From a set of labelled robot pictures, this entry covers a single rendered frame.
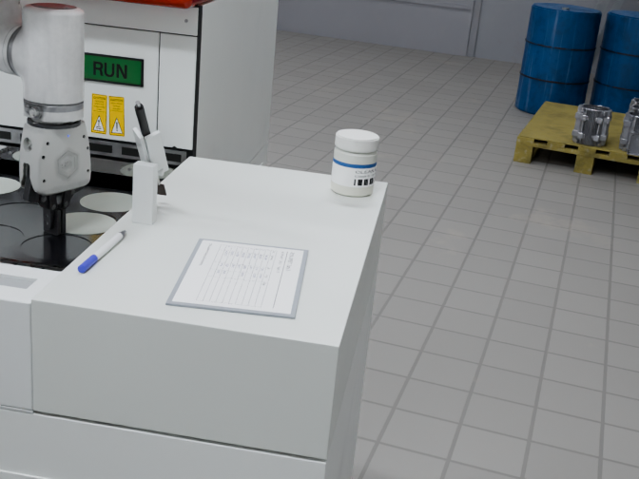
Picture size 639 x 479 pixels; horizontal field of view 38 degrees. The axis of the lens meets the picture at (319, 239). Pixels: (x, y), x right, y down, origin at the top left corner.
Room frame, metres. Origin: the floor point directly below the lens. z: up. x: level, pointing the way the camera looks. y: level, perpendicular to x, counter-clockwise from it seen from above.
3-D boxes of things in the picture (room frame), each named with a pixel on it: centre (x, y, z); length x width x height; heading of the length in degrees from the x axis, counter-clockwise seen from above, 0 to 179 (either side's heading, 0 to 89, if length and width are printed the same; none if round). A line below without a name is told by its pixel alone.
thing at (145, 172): (1.22, 0.24, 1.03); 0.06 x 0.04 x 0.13; 173
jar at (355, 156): (1.44, -0.04, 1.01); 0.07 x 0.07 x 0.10
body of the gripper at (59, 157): (1.29, 0.40, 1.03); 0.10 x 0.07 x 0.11; 148
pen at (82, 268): (1.08, 0.27, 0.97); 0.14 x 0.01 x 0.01; 172
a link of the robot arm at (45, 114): (1.29, 0.40, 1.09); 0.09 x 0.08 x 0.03; 148
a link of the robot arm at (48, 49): (1.30, 0.40, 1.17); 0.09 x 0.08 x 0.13; 61
